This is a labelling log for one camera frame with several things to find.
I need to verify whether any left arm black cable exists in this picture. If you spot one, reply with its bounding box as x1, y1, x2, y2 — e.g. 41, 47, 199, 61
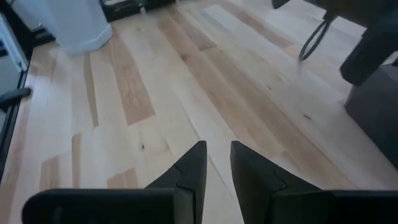
298, 11, 338, 62

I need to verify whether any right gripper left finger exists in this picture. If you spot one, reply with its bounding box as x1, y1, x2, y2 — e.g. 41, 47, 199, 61
22, 140, 208, 224

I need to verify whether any gray plastic bin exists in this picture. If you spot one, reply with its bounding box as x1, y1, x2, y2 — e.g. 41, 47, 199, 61
344, 63, 398, 171

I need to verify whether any white hexagonal plant pot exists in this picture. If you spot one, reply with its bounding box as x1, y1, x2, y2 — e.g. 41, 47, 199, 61
11, 0, 113, 57

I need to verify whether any black aluminium table frame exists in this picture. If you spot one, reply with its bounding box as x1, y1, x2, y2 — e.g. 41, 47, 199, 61
0, 0, 57, 183

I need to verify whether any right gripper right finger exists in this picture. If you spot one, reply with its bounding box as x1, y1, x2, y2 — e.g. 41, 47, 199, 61
230, 140, 398, 224

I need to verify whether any white flat panel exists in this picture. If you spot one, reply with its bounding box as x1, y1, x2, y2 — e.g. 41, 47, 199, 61
0, 12, 29, 73

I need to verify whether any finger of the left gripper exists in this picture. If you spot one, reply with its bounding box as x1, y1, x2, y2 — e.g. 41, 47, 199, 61
339, 29, 398, 87

